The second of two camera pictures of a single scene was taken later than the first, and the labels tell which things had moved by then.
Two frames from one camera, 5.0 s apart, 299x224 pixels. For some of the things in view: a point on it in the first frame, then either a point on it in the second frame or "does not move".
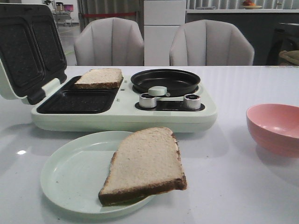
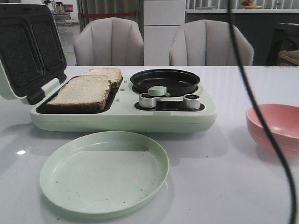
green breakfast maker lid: x=32 y=51 does not move
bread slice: x=101 y=79 does not move
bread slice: x=146 y=163 → x=85 y=93
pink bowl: x=275 y=127 does not move
